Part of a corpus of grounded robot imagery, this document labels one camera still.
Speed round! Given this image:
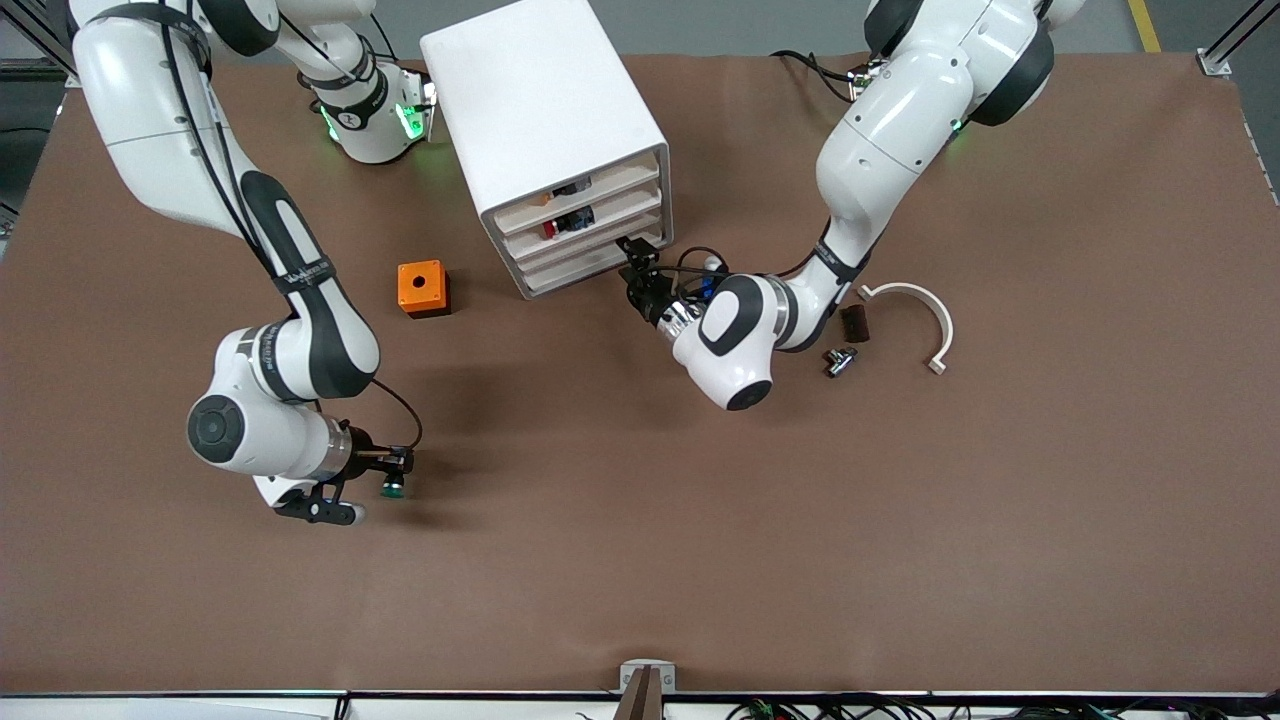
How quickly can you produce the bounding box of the white drawer holding green button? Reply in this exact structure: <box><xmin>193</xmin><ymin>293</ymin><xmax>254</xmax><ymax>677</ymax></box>
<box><xmin>510</xmin><ymin>198</ymin><xmax>668</xmax><ymax>279</ymax></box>

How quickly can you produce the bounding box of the white drawer holding red button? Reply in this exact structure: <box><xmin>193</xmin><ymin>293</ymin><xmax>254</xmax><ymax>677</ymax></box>
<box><xmin>500</xmin><ymin>175</ymin><xmax>665</xmax><ymax>259</ymax></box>

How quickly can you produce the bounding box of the white drawer holding black part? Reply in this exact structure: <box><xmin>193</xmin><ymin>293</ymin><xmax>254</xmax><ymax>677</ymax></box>
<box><xmin>495</xmin><ymin>150</ymin><xmax>663</xmax><ymax>237</ymax></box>

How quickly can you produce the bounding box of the red push button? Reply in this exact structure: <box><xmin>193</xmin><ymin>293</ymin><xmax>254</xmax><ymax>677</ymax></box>
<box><xmin>543</xmin><ymin>205</ymin><xmax>596</xmax><ymax>241</ymax></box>

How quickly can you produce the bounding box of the white drawer cabinet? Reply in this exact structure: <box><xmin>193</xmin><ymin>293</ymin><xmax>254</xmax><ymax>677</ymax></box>
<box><xmin>420</xmin><ymin>0</ymin><xmax>674</xmax><ymax>301</ymax></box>

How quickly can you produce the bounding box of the orange box with hole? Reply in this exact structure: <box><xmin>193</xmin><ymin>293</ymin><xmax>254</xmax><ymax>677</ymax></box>
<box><xmin>397</xmin><ymin>260</ymin><xmax>452</xmax><ymax>320</ymax></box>

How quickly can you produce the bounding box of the white table edge strip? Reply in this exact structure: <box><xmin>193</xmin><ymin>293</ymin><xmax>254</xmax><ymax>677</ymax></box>
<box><xmin>0</xmin><ymin>690</ymin><xmax>1280</xmax><ymax>720</ymax></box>

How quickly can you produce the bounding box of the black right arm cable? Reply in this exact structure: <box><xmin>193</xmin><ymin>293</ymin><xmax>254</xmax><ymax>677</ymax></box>
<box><xmin>160</xmin><ymin>0</ymin><xmax>424</xmax><ymax>451</ymax></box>

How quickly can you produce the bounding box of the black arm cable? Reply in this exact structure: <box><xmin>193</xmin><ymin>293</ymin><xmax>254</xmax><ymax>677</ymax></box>
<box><xmin>650</xmin><ymin>245</ymin><xmax>731</xmax><ymax>301</ymax></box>
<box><xmin>160</xmin><ymin>0</ymin><xmax>424</xmax><ymax>451</ymax></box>

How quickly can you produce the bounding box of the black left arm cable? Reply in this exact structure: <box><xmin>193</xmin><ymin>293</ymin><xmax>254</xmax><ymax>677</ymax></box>
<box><xmin>650</xmin><ymin>245</ymin><xmax>731</xmax><ymax>301</ymax></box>

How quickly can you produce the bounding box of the black left base cable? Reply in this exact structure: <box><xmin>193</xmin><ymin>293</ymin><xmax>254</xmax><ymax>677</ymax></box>
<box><xmin>770</xmin><ymin>48</ymin><xmax>871</xmax><ymax>104</ymax></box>

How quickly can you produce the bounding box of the white half-ring pipe clamp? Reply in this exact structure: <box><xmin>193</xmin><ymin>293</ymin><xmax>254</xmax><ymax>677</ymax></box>
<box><xmin>858</xmin><ymin>283</ymin><xmax>955</xmax><ymax>376</ymax></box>

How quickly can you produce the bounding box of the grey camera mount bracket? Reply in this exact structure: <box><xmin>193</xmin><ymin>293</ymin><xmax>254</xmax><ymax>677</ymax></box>
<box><xmin>619</xmin><ymin>659</ymin><xmax>677</xmax><ymax>720</ymax></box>

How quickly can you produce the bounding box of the black cable bundle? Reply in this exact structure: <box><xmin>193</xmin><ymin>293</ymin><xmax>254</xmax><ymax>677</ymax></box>
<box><xmin>725</xmin><ymin>695</ymin><xmax>1280</xmax><ymax>720</ymax></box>

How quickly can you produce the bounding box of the aluminium frame post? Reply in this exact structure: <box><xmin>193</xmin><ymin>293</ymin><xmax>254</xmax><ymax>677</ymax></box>
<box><xmin>1197</xmin><ymin>0</ymin><xmax>1280</xmax><ymax>78</ymax></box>
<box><xmin>0</xmin><ymin>0</ymin><xmax>79</xmax><ymax>86</ymax></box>

